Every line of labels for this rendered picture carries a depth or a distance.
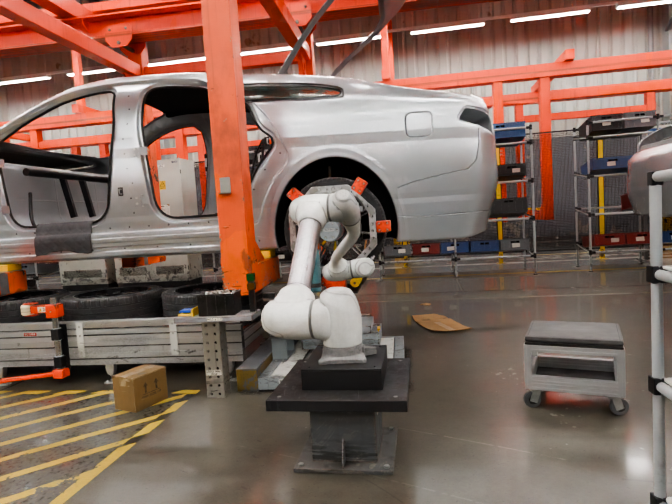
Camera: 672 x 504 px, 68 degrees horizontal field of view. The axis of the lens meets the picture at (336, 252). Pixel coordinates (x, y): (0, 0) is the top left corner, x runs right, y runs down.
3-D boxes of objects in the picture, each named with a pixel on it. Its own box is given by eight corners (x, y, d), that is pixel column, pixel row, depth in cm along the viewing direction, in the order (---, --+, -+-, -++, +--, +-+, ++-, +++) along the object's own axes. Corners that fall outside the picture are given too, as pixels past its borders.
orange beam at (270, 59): (299, 63, 551) (299, 52, 550) (298, 61, 541) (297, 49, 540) (148, 79, 575) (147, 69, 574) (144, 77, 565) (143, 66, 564)
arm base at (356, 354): (377, 362, 187) (376, 348, 187) (318, 365, 189) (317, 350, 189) (376, 348, 206) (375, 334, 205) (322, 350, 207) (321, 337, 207)
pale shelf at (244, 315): (261, 314, 276) (260, 308, 276) (252, 321, 259) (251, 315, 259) (187, 317, 282) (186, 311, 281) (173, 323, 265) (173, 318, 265)
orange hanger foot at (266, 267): (280, 278, 348) (277, 229, 346) (259, 290, 296) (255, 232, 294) (257, 279, 350) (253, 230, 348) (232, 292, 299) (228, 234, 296)
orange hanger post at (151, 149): (167, 260, 593) (148, 48, 575) (159, 262, 574) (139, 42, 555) (152, 261, 596) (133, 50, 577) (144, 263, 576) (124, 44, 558)
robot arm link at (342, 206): (361, 205, 245) (334, 207, 248) (355, 181, 230) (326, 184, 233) (360, 227, 238) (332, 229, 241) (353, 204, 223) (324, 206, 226)
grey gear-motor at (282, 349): (311, 344, 338) (307, 292, 335) (298, 363, 296) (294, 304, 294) (285, 345, 340) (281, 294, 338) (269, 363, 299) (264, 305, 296)
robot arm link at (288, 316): (308, 325, 187) (252, 326, 192) (317, 347, 199) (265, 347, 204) (331, 185, 236) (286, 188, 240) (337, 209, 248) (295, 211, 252)
